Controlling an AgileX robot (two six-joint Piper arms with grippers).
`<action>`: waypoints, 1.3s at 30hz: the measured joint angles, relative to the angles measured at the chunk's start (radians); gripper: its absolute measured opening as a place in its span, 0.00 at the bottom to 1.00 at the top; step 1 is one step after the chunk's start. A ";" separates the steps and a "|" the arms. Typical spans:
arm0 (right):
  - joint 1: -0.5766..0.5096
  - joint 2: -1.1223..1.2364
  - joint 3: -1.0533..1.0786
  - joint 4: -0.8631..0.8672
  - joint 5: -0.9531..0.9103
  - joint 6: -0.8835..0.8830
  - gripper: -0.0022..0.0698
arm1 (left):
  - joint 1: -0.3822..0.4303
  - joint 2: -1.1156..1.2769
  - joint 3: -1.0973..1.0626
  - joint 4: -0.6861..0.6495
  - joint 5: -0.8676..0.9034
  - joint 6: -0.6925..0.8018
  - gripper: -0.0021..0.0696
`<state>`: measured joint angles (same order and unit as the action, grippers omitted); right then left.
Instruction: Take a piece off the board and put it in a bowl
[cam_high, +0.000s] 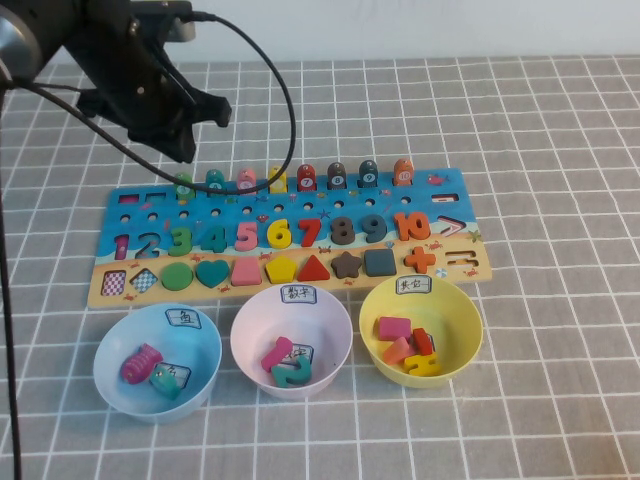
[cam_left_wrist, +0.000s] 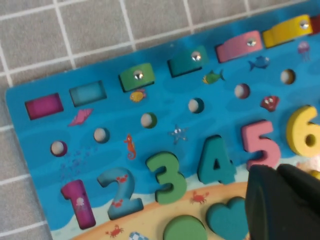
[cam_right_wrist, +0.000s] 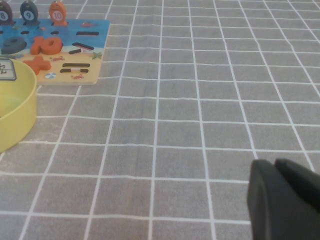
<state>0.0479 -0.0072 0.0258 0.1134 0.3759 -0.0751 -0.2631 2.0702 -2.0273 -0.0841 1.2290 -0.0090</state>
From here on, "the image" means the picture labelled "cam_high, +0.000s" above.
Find pink wooden rectangle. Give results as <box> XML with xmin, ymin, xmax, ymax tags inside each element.
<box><xmin>375</xmin><ymin>316</ymin><xmax>413</xmax><ymax>343</ymax></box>

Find red wooden sign piece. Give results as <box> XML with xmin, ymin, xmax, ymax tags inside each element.
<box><xmin>412</xmin><ymin>327</ymin><xmax>434</xmax><ymax>357</ymax></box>

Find pink wooden number one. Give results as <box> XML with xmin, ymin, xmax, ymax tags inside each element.
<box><xmin>260</xmin><ymin>336</ymin><xmax>295</xmax><ymax>372</ymax></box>

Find yellow wooden sign piece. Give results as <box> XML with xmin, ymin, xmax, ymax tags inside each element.
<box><xmin>402</xmin><ymin>352</ymin><xmax>444</xmax><ymax>376</ymax></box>

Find brown fish number eight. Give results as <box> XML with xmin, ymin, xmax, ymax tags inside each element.
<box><xmin>326</xmin><ymin>161</ymin><xmax>348</xmax><ymax>191</ymax></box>

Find dark blue wooden square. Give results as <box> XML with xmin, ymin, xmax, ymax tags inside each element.
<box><xmin>363</xmin><ymin>248</ymin><xmax>398</xmax><ymax>278</ymax></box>

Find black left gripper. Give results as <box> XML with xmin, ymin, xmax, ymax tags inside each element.
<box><xmin>74</xmin><ymin>44</ymin><xmax>233</xmax><ymax>165</ymax></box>

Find wooden number puzzle board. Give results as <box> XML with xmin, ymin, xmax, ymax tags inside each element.
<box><xmin>86</xmin><ymin>167</ymin><xmax>494</xmax><ymax>309</ymax></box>

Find teal wooden number four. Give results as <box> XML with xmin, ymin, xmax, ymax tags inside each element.
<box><xmin>199</xmin><ymin>224</ymin><xmax>229</xmax><ymax>256</ymax></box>

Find dark blue fish number nine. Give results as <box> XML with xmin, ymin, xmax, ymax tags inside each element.
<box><xmin>357</xmin><ymin>159</ymin><xmax>380</xmax><ymax>190</ymax></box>

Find pink fish number five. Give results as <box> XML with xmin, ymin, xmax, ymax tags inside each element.
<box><xmin>234</xmin><ymin>167</ymin><xmax>258</xmax><ymax>198</ymax></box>

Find teal fish number four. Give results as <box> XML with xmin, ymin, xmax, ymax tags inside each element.
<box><xmin>203</xmin><ymin>168</ymin><xmax>226</xmax><ymax>200</ymax></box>

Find pink wooden number five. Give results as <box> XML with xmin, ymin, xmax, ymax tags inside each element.
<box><xmin>233</xmin><ymin>221</ymin><xmax>260</xmax><ymax>254</ymax></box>

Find yellow plastic bowl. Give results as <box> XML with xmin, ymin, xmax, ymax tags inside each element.
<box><xmin>358</xmin><ymin>276</ymin><xmax>485</xmax><ymax>390</ymax></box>

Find red fish number seven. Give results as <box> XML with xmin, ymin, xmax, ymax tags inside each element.
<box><xmin>295</xmin><ymin>163</ymin><xmax>317</xmax><ymax>194</ymax></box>

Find green wooden circle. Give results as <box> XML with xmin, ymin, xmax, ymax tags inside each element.
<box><xmin>159</xmin><ymin>262</ymin><xmax>195</xmax><ymax>292</ymax></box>

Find teal wooden number two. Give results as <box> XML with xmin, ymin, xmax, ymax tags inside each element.
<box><xmin>271</xmin><ymin>353</ymin><xmax>314</xmax><ymax>389</ymax></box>

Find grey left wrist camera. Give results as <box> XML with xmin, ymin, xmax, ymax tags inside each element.
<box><xmin>162</xmin><ymin>0</ymin><xmax>197</xmax><ymax>44</ymax></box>

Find yellow wooden pentagon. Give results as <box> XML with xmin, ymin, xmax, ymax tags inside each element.
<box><xmin>264</xmin><ymin>255</ymin><xmax>299</xmax><ymax>285</ymax></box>

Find yellow fish number six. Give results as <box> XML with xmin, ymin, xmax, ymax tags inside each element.
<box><xmin>266</xmin><ymin>165</ymin><xmax>288</xmax><ymax>195</ymax></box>

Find red wooden number seven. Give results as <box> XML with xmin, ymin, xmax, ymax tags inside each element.
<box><xmin>298</xmin><ymin>217</ymin><xmax>324</xmax><ymax>249</ymax></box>

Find light pink plastic bowl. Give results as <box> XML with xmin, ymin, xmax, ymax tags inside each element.
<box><xmin>229</xmin><ymin>284</ymin><xmax>354</xmax><ymax>400</ymax></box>

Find grey checkered tablecloth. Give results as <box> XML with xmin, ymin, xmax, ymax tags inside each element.
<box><xmin>0</xmin><ymin>55</ymin><xmax>640</xmax><ymax>480</ymax></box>

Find orange wooden number ten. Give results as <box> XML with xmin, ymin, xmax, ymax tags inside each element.
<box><xmin>392</xmin><ymin>211</ymin><xmax>432</xmax><ymax>242</ymax></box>

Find pink wooden trapezoid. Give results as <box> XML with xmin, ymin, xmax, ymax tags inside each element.
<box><xmin>230</xmin><ymin>257</ymin><xmax>264</xmax><ymax>287</ymax></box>

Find green wooden number three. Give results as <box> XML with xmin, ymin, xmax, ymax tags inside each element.
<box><xmin>167</xmin><ymin>225</ymin><xmax>194</xmax><ymax>260</ymax></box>

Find light blue plastic bowl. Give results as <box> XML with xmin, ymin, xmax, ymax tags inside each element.
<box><xmin>92</xmin><ymin>302</ymin><xmax>223</xmax><ymax>425</ymax></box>

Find green wooden fish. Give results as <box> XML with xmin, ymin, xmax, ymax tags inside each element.
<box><xmin>173</xmin><ymin>172</ymin><xmax>195</xmax><ymax>201</ymax></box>

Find brown wooden star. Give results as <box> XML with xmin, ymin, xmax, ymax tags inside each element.
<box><xmin>330</xmin><ymin>250</ymin><xmax>364</xmax><ymax>280</ymax></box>

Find brown wooden number eight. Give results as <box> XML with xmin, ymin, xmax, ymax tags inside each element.
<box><xmin>330</xmin><ymin>215</ymin><xmax>357</xmax><ymax>247</ymax></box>

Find thin black camera cable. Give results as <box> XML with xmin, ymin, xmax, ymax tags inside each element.
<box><xmin>0</xmin><ymin>10</ymin><xmax>297</xmax><ymax>197</ymax></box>

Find magenta wooden fish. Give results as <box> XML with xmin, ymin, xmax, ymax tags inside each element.
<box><xmin>119</xmin><ymin>342</ymin><xmax>164</xmax><ymax>385</ymax></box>

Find orange fish number ten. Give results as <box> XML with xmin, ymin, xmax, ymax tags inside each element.
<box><xmin>392</xmin><ymin>158</ymin><xmax>415</xmax><ymax>188</ymax></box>

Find thick black cable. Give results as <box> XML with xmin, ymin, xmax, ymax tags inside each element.
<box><xmin>0</xmin><ymin>84</ymin><xmax>24</xmax><ymax>480</ymax></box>

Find orange wooden plus sign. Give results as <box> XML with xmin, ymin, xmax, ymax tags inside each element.
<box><xmin>403</xmin><ymin>246</ymin><xmax>437</xmax><ymax>275</ymax></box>

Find red wooden triangle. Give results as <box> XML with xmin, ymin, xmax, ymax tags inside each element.
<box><xmin>297</xmin><ymin>253</ymin><xmax>332</xmax><ymax>283</ymax></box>

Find teal fish number two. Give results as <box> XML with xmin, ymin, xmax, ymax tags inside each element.
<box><xmin>148</xmin><ymin>367</ymin><xmax>184</xmax><ymax>401</ymax></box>

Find dark blue wooden number nine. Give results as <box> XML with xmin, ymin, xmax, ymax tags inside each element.
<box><xmin>360</xmin><ymin>213</ymin><xmax>389</xmax><ymax>245</ymax></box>

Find yellow wooden number six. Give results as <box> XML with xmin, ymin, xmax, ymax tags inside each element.
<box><xmin>266</xmin><ymin>218</ymin><xmax>294</xmax><ymax>251</ymax></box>

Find orange wooden rhombus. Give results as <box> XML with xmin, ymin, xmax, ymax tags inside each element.
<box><xmin>383</xmin><ymin>337</ymin><xmax>412</xmax><ymax>366</ymax></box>

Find teal wooden heart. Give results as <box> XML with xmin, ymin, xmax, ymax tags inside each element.
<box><xmin>194</xmin><ymin>259</ymin><xmax>230</xmax><ymax>290</ymax></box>

